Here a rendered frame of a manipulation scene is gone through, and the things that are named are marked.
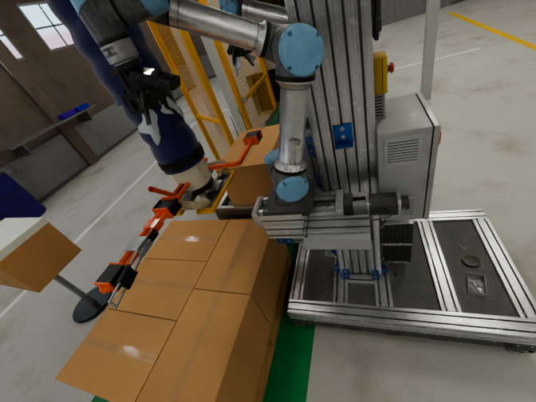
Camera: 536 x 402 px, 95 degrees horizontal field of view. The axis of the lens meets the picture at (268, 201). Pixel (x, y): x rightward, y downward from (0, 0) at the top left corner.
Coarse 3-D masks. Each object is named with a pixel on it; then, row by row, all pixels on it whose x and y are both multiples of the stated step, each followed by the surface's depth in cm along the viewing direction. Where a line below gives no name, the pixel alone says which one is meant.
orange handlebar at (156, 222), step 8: (248, 144) 132; (240, 160) 121; (208, 168) 126; (216, 168) 125; (184, 184) 119; (160, 216) 104; (152, 224) 100; (160, 224) 102; (144, 232) 99; (128, 256) 91; (136, 256) 90; (104, 288) 80
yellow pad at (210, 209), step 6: (228, 174) 138; (234, 174) 140; (228, 180) 134; (222, 186) 130; (228, 186) 133; (210, 192) 124; (216, 192) 127; (222, 192) 126; (210, 198) 124; (216, 198) 123; (210, 204) 120; (216, 204) 120; (198, 210) 121; (204, 210) 119; (210, 210) 118
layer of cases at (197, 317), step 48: (192, 240) 188; (240, 240) 172; (144, 288) 165; (192, 288) 153; (240, 288) 142; (96, 336) 147; (144, 336) 137; (192, 336) 129; (240, 336) 125; (96, 384) 125; (144, 384) 117; (192, 384) 111; (240, 384) 122
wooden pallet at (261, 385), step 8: (288, 256) 200; (288, 264) 198; (288, 272) 198; (288, 280) 197; (280, 288) 180; (280, 296) 189; (280, 304) 184; (280, 312) 179; (280, 320) 176; (272, 328) 162; (272, 336) 161; (272, 344) 162; (272, 352) 160; (264, 360) 148; (264, 368) 154; (264, 376) 151; (264, 384) 148; (256, 392) 137; (264, 392) 146; (256, 400) 143
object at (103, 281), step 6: (108, 264) 87; (114, 264) 86; (120, 264) 85; (108, 270) 84; (114, 270) 83; (120, 270) 84; (102, 276) 83; (108, 276) 82; (114, 276) 81; (96, 282) 82; (102, 282) 81; (108, 282) 80; (114, 282) 81; (114, 288) 81
